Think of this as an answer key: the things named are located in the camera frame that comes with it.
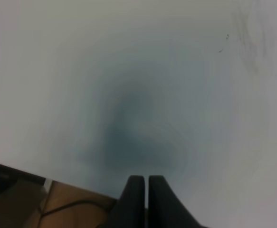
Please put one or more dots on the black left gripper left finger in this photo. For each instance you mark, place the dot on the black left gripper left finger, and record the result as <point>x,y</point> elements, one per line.
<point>129,211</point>

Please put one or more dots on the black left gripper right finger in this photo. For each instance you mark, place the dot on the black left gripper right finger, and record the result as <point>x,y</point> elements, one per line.
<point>164,208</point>

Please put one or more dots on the brown cardboard box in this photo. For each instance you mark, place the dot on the brown cardboard box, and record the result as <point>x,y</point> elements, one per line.
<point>29,205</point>

